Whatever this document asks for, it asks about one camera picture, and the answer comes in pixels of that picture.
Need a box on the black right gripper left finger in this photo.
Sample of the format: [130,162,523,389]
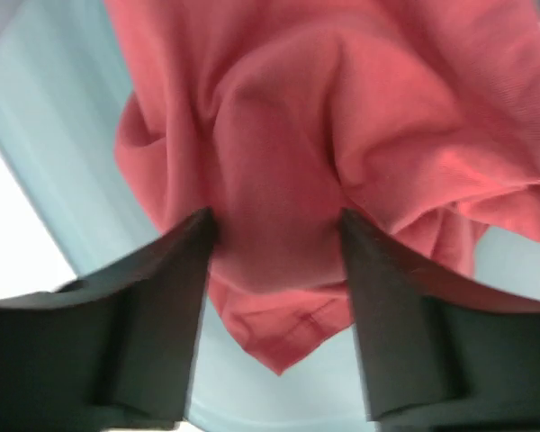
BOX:
[0,208,216,431]

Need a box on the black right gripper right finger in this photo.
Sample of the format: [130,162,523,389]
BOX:
[339,210,540,423]

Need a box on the red t shirt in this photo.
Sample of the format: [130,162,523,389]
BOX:
[105,1,540,374]

